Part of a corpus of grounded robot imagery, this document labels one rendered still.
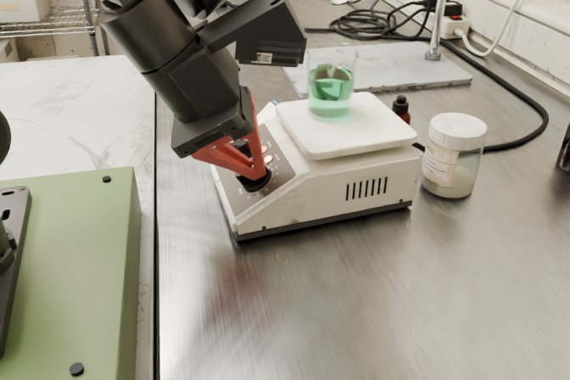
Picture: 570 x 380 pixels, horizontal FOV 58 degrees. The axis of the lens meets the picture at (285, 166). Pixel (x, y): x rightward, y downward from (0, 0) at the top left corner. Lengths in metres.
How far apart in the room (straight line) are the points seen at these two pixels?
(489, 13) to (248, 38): 0.75
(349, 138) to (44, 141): 0.42
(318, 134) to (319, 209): 0.07
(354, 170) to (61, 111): 0.49
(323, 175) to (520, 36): 0.61
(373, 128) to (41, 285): 0.33
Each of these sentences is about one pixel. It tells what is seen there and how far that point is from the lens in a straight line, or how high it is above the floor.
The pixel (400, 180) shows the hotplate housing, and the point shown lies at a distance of 0.54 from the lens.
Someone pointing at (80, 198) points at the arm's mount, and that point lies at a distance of 0.51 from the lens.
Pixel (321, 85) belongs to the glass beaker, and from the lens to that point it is 0.52.
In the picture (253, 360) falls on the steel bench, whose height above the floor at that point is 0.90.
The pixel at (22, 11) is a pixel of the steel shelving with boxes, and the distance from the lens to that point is 2.68.
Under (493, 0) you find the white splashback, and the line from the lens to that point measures 1.09.
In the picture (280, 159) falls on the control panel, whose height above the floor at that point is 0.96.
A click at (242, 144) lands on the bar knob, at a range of 0.54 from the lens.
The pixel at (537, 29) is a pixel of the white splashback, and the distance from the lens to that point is 0.98.
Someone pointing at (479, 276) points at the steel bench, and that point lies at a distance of 0.51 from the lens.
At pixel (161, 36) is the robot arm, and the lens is 0.41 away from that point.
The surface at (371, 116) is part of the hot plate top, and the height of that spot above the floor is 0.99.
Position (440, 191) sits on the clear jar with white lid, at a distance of 0.59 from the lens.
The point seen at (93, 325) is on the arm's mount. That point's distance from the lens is 0.38.
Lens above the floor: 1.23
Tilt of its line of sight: 32 degrees down
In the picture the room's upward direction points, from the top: straight up
